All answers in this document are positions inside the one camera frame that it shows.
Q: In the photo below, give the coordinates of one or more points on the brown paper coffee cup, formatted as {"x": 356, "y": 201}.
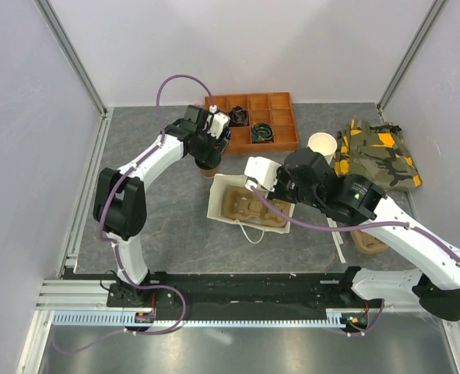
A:
{"x": 209, "y": 173}

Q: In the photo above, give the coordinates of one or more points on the white straw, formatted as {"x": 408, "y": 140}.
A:
{"x": 342, "y": 258}
{"x": 335, "y": 234}

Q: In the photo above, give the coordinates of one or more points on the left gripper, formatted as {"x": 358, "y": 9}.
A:
{"x": 211, "y": 159}

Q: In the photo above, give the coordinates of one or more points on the slotted cable duct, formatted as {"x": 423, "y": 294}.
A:
{"x": 136, "y": 320}

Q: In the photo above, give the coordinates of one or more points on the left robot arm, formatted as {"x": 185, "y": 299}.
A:
{"x": 120, "y": 200}

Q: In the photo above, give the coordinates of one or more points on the green yellow rolled tie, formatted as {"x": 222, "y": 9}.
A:
{"x": 262, "y": 133}

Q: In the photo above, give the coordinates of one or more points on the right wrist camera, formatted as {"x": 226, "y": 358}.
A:
{"x": 261, "y": 172}

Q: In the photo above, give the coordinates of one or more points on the camouflage cloth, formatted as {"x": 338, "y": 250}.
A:
{"x": 377, "y": 152}

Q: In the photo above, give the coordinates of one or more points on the brown rolled tie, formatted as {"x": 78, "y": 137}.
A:
{"x": 238, "y": 117}

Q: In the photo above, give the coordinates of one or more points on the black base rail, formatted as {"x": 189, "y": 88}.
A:
{"x": 224, "y": 296}

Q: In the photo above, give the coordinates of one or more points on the cardboard cup carrier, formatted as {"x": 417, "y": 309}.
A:
{"x": 368, "y": 244}
{"x": 240, "y": 204}

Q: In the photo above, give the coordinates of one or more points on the orange wooden compartment tray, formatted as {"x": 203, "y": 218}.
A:
{"x": 272, "y": 109}

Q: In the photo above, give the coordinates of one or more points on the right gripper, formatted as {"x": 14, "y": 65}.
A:
{"x": 281, "y": 172}

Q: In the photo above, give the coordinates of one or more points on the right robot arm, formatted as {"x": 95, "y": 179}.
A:
{"x": 355, "y": 202}

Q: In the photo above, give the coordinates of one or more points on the green printed paper bag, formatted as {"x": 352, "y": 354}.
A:
{"x": 254, "y": 233}

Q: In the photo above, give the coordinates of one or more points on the stack of paper cups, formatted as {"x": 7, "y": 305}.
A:
{"x": 323, "y": 143}

